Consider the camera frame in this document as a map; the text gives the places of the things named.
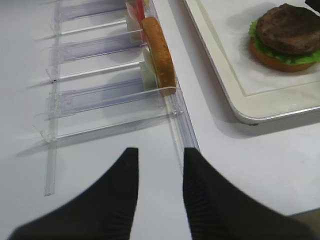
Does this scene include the green lettuce on burger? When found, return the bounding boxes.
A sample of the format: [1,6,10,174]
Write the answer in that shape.
[248,20,320,66]

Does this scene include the clear acrylic left rack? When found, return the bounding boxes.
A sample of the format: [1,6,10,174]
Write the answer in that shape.
[30,0,198,196]

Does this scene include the white paper liner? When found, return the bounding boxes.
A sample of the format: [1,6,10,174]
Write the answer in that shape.
[199,0,320,95]

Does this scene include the bottom bun on tray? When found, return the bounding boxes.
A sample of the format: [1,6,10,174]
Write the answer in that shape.
[249,38,315,73]

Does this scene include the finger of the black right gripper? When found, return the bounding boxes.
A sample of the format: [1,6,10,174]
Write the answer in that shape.
[304,0,320,12]

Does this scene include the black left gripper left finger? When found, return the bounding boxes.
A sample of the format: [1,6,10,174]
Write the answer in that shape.
[9,147,139,240]

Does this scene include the red tomato slice in rack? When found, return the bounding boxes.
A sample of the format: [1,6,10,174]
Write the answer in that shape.
[133,0,145,29]

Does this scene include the bun half in left rack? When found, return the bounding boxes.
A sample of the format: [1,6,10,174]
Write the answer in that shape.
[141,17,177,96]

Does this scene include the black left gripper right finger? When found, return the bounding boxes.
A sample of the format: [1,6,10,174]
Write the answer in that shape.
[182,148,319,240]

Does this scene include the white metal tray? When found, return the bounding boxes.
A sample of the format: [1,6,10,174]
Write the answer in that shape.
[185,0,320,124]

